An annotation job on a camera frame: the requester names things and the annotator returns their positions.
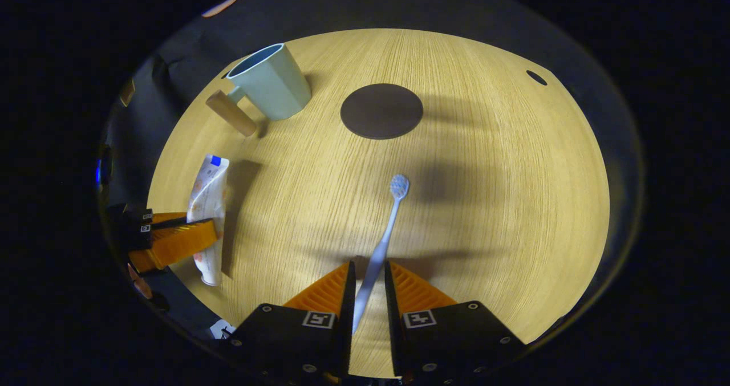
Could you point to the dark brown round coaster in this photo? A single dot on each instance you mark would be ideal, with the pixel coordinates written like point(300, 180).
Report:
point(382, 112)

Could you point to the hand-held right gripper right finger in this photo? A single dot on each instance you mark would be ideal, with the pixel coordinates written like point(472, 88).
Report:
point(392, 317)

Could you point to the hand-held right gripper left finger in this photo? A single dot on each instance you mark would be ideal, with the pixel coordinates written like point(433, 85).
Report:
point(345, 317)

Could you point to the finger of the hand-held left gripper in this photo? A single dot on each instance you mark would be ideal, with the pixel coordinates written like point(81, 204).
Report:
point(168, 217)
point(177, 246)

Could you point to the white toothpaste tube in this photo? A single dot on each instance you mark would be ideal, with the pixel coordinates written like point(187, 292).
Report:
point(208, 192)

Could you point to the white toothbrush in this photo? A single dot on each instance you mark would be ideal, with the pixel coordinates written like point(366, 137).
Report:
point(382, 243)

